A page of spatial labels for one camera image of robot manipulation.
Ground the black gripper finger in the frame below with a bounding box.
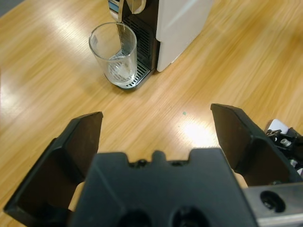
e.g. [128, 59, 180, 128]
[3, 112, 104, 222]
[210, 103, 303, 188]

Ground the clear drinking glass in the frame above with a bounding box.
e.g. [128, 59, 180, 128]
[89, 22, 138, 87]

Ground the white coffee machine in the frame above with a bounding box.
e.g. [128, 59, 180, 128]
[107, 0, 213, 73]

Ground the black drip tray metal grille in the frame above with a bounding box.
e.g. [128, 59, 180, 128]
[116, 61, 152, 90]

